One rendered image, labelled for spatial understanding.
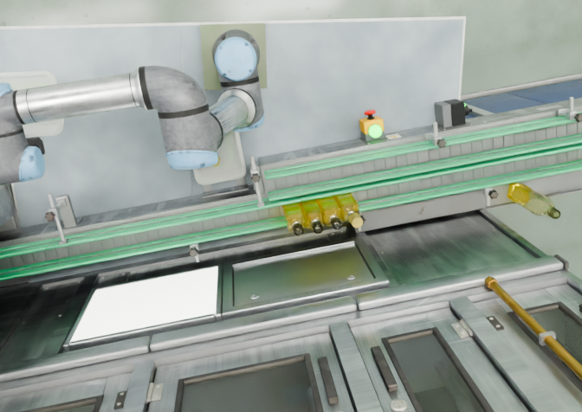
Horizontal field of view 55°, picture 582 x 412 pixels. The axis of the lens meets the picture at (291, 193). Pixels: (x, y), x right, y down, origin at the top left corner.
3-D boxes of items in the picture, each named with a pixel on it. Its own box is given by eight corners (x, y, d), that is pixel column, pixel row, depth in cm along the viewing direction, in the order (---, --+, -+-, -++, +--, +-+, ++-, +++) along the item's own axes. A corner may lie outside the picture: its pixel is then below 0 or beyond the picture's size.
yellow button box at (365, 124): (360, 138, 200) (365, 142, 193) (358, 117, 198) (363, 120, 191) (379, 134, 201) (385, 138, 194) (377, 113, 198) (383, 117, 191)
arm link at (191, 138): (263, 73, 170) (197, 110, 120) (270, 121, 175) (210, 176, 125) (226, 77, 173) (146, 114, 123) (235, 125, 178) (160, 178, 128)
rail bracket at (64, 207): (70, 225, 195) (51, 250, 174) (56, 180, 190) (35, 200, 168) (84, 223, 195) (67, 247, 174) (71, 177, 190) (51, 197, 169)
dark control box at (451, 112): (435, 124, 202) (443, 128, 194) (433, 102, 199) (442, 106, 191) (456, 119, 202) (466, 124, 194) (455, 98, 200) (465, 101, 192)
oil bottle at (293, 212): (282, 213, 192) (289, 235, 171) (280, 198, 190) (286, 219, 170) (299, 210, 192) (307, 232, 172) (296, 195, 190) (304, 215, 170)
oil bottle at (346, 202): (333, 203, 193) (345, 225, 172) (330, 188, 191) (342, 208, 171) (348, 201, 193) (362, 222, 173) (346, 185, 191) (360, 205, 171)
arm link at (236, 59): (252, 33, 169) (253, 35, 156) (259, 78, 173) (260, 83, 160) (212, 38, 168) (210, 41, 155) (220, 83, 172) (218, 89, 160)
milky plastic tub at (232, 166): (197, 179, 198) (197, 186, 190) (184, 118, 191) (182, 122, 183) (246, 170, 199) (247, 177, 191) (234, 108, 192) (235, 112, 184)
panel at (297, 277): (93, 296, 183) (65, 355, 150) (91, 288, 182) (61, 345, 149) (362, 243, 187) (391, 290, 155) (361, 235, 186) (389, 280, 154)
